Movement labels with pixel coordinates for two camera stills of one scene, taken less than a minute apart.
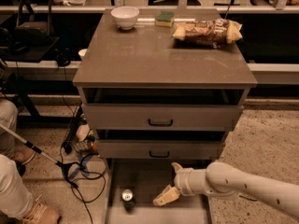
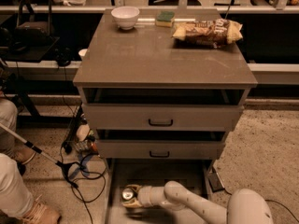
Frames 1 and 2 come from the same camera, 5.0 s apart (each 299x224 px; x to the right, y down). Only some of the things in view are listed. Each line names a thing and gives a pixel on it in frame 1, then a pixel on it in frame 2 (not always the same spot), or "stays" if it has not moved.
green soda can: (127, 197) stays
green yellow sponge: (164, 19) stays
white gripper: (181, 181) to (146, 196)
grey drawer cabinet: (162, 86) stays
